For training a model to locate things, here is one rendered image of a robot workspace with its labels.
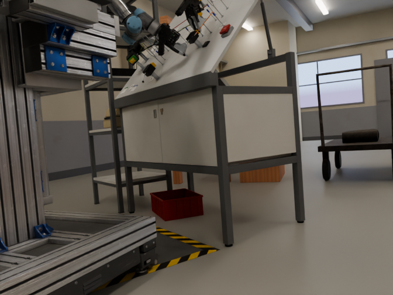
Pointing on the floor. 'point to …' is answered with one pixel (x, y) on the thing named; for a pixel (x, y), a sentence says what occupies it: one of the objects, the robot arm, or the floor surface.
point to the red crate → (176, 204)
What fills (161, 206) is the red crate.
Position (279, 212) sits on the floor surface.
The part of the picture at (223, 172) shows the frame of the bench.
